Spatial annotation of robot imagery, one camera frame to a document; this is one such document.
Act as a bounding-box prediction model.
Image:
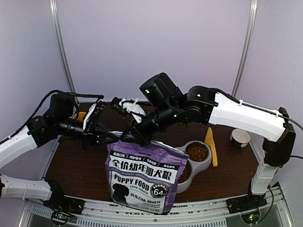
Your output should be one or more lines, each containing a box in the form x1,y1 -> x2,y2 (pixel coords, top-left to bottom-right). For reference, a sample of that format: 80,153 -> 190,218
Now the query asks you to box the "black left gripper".
55,116 -> 118,150

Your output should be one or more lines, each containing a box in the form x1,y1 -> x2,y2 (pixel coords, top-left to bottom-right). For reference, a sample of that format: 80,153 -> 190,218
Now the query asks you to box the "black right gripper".
120,101 -> 180,147

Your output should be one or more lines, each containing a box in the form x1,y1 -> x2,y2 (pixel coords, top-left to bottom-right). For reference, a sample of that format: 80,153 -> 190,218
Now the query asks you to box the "purple pet food bag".
105,140 -> 188,214

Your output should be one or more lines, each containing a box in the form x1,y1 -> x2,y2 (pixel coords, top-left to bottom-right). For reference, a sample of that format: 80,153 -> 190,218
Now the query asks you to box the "yellow plastic scoop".
205,127 -> 218,167

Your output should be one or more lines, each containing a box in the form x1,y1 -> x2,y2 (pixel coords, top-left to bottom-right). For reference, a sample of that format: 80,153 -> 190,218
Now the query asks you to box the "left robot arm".
0,90 -> 118,210

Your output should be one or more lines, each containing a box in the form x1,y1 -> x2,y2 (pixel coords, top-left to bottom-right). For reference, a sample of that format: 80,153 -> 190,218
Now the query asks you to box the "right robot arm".
117,73 -> 296,209

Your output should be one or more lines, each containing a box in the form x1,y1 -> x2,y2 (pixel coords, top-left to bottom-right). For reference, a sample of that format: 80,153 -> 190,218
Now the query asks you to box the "patterned mug orange inside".
72,112 -> 87,122

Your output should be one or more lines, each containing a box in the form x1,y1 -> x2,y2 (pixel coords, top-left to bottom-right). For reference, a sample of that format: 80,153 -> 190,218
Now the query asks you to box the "brown kibble near bowl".
178,165 -> 191,183

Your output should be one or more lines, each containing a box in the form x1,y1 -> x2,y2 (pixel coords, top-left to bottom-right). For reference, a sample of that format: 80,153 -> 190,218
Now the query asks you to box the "brown kibble bowl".
186,143 -> 209,161
178,165 -> 191,183

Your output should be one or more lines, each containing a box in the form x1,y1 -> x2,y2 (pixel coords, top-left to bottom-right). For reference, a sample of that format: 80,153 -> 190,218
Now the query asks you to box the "steel bowl near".
177,163 -> 192,184

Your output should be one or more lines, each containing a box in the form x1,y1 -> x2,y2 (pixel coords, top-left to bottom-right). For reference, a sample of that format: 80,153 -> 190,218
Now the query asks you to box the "steel bowl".
177,163 -> 192,184
185,141 -> 211,162

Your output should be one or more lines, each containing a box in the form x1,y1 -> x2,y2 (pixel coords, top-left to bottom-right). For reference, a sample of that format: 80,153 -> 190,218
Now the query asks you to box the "brown kibble far bowl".
186,143 -> 209,161

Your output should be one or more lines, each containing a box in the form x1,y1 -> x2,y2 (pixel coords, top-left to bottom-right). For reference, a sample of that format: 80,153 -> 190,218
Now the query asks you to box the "steel bowl far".
185,141 -> 211,162

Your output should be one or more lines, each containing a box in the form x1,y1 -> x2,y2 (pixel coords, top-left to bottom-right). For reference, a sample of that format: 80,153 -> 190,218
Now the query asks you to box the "grey double bowl feeder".
177,140 -> 212,193

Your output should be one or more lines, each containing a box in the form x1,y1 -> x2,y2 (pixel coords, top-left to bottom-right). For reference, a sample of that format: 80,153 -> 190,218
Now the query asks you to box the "dark blue dotted bowl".
230,129 -> 251,148

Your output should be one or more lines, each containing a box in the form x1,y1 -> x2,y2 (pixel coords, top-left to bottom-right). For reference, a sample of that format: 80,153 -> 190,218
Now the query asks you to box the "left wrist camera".
90,100 -> 106,121

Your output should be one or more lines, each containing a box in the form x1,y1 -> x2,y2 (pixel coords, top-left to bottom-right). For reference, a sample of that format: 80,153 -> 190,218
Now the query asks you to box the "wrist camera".
90,100 -> 106,121
110,97 -> 127,116

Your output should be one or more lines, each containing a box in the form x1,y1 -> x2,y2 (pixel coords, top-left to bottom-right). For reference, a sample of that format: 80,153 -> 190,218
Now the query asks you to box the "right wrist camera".
110,97 -> 127,116

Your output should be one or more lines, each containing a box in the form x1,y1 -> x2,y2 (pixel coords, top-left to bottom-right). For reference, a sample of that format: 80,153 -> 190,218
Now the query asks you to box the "left black braided cable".
0,89 -> 104,142

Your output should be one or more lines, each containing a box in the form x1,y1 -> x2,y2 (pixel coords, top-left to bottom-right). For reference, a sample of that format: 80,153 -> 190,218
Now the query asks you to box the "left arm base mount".
42,196 -> 85,227

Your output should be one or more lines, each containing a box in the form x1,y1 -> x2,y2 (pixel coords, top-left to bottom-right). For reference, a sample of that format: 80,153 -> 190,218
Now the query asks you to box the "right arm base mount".
226,196 -> 267,225

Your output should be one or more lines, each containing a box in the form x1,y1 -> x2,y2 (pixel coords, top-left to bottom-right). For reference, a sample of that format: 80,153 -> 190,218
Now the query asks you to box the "left aluminium frame post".
49,0 -> 76,93

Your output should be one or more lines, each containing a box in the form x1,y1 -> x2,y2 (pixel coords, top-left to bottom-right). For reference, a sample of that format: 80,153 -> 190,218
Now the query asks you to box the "aluminium frame post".
49,0 -> 76,93
232,0 -> 258,96

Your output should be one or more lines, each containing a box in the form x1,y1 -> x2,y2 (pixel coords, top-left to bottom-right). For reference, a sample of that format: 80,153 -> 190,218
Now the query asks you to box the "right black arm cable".
239,100 -> 303,159

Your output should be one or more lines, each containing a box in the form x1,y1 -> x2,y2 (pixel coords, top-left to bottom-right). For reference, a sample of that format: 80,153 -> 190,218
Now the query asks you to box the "front aluminium rail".
19,186 -> 294,227

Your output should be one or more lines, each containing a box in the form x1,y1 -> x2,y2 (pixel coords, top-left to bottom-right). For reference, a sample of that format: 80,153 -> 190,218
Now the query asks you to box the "right aluminium frame post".
232,0 -> 258,96

